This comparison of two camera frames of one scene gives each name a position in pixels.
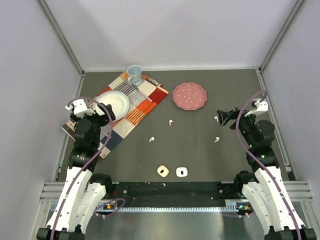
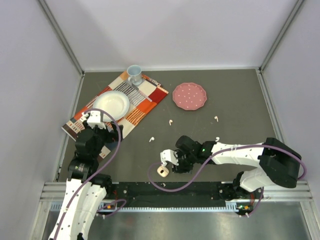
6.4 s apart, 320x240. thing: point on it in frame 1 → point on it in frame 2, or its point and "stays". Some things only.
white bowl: [119, 102] stays
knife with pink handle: [141, 92] stays
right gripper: [224, 117] → [181, 168]
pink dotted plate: [189, 96] stays
